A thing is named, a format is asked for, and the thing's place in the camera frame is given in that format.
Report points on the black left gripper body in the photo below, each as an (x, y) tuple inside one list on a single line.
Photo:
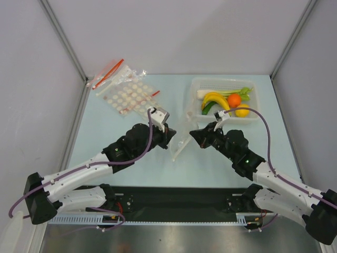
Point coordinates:
[(157, 137)]

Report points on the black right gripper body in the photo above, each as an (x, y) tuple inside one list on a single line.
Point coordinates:
[(204, 136)]

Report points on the clear dotted zip bag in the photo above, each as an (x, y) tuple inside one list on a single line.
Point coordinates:
[(187, 122)]

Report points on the yellow banana bunch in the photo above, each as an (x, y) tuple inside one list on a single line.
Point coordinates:
[(220, 100)]

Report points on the orange fruit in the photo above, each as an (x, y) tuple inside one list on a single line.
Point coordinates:
[(234, 100)]

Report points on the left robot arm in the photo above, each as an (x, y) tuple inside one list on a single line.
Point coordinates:
[(47, 196)]

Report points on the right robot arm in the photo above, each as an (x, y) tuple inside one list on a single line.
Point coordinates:
[(312, 208)]

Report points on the dotted zip bag red slider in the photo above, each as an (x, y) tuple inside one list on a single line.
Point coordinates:
[(125, 91)]

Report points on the clear zip bag red zipper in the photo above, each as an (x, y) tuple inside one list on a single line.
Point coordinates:
[(104, 74)]

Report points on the green chili pepper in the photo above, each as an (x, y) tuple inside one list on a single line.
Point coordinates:
[(208, 107)]

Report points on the yellow lemon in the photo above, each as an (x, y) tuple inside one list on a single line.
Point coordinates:
[(242, 111)]

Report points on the white perforated plastic basket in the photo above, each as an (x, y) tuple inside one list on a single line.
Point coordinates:
[(208, 83)]

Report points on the green onion stalk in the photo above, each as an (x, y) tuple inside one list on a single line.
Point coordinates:
[(244, 93)]

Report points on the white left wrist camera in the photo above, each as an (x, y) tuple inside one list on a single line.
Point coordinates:
[(159, 117)]

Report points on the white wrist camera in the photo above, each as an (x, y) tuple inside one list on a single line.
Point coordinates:
[(221, 118), (159, 117)]

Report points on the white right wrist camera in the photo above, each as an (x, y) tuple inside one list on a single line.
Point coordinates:
[(221, 118)]

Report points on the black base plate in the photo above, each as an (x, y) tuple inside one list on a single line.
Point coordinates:
[(181, 201)]

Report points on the white slotted cable duct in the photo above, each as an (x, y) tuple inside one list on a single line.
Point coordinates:
[(108, 219)]

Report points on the aluminium frame rail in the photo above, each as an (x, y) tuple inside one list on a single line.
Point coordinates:
[(59, 31)]

